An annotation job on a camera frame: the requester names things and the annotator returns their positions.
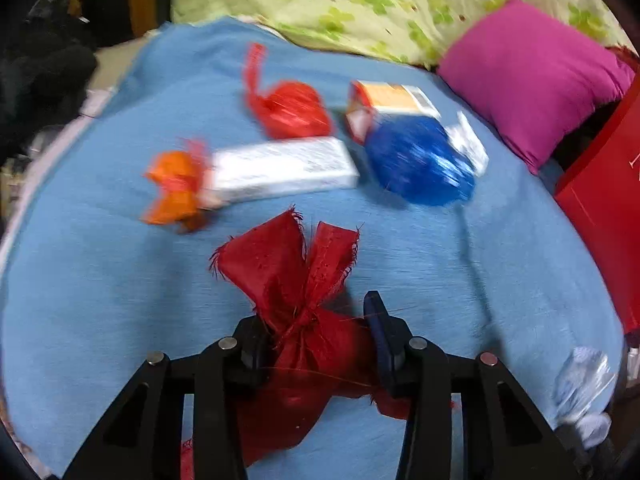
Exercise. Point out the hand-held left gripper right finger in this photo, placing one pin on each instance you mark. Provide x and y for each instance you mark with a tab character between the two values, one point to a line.
385	345

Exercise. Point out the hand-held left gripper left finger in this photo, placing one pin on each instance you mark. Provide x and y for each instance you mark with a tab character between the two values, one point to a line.
250	352

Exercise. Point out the red cloth bundle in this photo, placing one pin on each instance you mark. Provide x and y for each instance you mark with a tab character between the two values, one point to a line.
310	350

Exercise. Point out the blue plastic bag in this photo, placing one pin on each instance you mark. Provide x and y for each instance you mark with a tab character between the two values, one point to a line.
420	160

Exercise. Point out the blue bed cloth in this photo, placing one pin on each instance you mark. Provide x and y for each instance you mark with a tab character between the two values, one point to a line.
100	270

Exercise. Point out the white cardboard box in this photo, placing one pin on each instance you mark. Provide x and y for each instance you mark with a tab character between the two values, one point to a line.
280	170

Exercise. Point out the crumpled clear plastic wrap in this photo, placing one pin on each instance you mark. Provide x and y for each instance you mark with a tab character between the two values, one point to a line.
582	380

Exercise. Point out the white paper packet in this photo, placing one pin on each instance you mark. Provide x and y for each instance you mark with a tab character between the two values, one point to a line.
467	142

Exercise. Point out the red plastic bag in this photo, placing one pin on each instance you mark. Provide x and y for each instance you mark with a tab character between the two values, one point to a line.
290	110

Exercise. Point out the orange and white carton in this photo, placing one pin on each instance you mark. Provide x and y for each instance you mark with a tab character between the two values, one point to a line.
395	97

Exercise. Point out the red paper bag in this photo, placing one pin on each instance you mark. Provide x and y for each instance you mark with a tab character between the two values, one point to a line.
605	185

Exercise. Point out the magenta pillow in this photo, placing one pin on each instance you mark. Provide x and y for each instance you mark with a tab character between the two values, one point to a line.
530	75

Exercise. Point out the dark fuzzy cloth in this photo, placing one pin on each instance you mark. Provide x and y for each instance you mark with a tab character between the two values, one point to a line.
40	75

